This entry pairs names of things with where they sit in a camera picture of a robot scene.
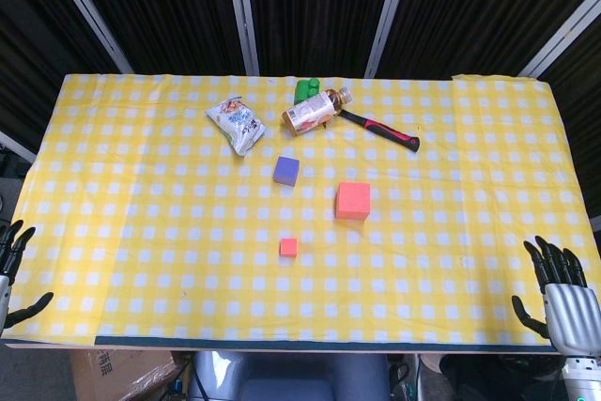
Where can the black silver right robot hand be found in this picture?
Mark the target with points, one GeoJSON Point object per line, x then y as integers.
{"type": "Point", "coordinates": [570, 316]}

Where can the purple foam cube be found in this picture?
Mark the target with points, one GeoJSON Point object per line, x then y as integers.
{"type": "Point", "coordinates": [286, 170]}

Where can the white snack bag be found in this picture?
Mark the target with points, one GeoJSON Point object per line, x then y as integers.
{"type": "Point", "coordinates": [237, 124]}

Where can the small red foam cube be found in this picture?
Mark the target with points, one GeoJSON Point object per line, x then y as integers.
{"type": "Point", "coordinates": [288, 247]}

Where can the plastic tea bottle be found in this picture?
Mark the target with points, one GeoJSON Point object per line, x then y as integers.
{"type": "Point", "coordinates": [310, 112]}

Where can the yellow white checkered tablecloth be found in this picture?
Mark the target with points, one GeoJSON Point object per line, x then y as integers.
{"type": "Point", "coordinates": [188, 232]}

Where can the black red hammer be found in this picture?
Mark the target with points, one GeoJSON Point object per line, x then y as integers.
{"type": "Point", "coordinates": [380, 129]}

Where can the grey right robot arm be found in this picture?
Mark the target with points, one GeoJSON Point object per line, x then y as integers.
{"type": "Point", "coordinates": [582, 380]}

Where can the brown cardboard box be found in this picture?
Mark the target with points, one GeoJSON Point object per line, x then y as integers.
{"type": "Point", "coordinates": [117, 373]}

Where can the green toy block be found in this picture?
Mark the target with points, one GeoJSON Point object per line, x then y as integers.
{"type": "Point", "coordinates": [307, 87]}

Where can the grey blue robot torso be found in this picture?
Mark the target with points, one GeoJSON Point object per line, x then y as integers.
{"type": "Point", "coordinates": [291, 375]}

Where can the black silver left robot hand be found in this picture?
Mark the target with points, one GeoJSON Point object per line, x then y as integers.
{"type": "Point", "coordinates": [4, 293]}

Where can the dark blue table edge strip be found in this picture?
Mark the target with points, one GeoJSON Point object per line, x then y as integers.
{"type": "Point", "coordinates": [305, 343]}

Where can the white frame post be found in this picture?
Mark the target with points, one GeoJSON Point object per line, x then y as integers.
{"type": "Point", "coordinates": [241, 11]}
{"type": "Point", "coordinates": [559, 39]}
{"type": "Point", "coordinates": [16, 143]}
{"type": "Point", "coordinates": [87, 11]}
{"type": "Point", "coordinates": [389, 16]}

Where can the large red block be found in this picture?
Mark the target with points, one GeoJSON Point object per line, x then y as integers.
{"type": "Point", "coordinates": [353, 200]}

